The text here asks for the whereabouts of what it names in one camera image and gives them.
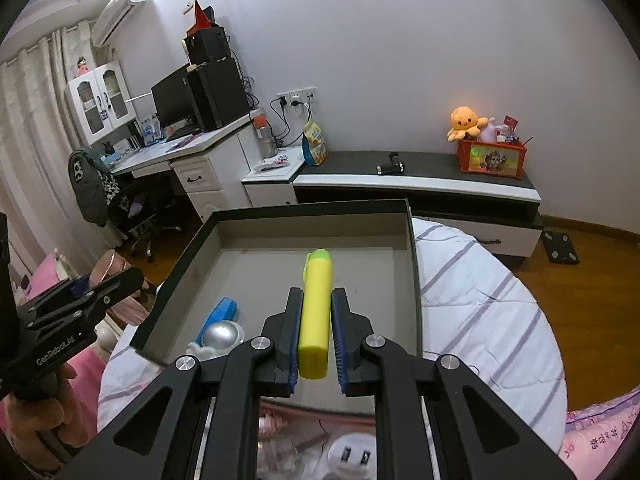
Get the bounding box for red printed storage box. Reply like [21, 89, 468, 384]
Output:
[457, 137, 531, 180]

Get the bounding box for clear bottle with orange cap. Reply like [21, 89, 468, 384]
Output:
[251, 114, 276, 159]

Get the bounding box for clear plastic package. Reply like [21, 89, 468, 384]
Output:
[257, 397, 331, 480]

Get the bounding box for blue yellow snack bag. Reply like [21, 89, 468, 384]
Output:
[301, 120, 330, 167]

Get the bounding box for black office chair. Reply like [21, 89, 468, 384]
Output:
[67, 147, 184, 262]

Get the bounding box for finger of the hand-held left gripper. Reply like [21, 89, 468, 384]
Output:
[22, 266, 146, 333]
[17, 275, 95, 313]

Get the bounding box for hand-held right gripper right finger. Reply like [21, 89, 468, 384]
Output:
[331, 287, 576, 480]

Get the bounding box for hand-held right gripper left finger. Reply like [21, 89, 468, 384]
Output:
[52, 286, 306, 480]

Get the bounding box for person's left hand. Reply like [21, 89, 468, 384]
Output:
[0, 362, 71, 467]

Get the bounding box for white glass-door cabinet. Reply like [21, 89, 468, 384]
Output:
[65, 60, 139, 146]

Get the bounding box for papers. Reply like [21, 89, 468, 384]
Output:
[252, 154, 291, 174]

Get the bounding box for black computer tower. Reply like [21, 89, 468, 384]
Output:
[186, 57, 251, 131]

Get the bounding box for white wall power outlet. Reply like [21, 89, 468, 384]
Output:
[276, 87, 318, 110]

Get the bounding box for black bathroom scale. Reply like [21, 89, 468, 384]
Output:
[542, 228, 581, 265]

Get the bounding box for pink box with black rim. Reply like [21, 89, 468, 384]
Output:
[130, 199, 425, 378]

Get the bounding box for white air conditioner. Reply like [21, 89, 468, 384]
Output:
[90, 0, 148, 46]

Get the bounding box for beige curtain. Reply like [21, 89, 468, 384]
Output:
[0, 25, 103, 273]

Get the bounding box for black computer monitor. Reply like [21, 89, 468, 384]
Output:
[150, 64, 197, 129]

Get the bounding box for pink pillow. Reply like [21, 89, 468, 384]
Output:
[10, 250, 73, 308]

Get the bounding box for white nightstand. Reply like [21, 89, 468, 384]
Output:
[241, 146, 306, 209]

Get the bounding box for black power cable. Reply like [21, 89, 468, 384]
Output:
[270, 97, 297, 149]

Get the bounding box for pink patterned blanket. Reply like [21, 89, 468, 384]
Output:
[556, 389, 640, 480]

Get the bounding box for white desk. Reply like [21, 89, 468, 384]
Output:
[102, 110, 262, 224]

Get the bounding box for silver pearl ball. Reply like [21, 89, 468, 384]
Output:
[206, 322, 246, 359]

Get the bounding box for rose gold cosmetic box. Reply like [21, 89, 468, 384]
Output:
[89, 250, 152, 306]

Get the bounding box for orange octopus plush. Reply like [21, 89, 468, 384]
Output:
[446, 106, 490, 142]

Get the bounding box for yellow marker with green cap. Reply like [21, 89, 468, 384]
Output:
[305, 248, 334, 380]

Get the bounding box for black dumbbell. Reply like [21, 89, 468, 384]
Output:
[377, 152, 407, 177]

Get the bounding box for black white low cabinet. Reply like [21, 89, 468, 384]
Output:
[292, 150, 545, 269]

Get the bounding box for purple plush toy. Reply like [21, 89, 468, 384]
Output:
[475, 117, 502, 144]

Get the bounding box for small black speaker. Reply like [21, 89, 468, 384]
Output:
[182, 25, 234, 66]

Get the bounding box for white plug charger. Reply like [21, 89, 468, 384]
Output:
[327, 433, 377, 480]

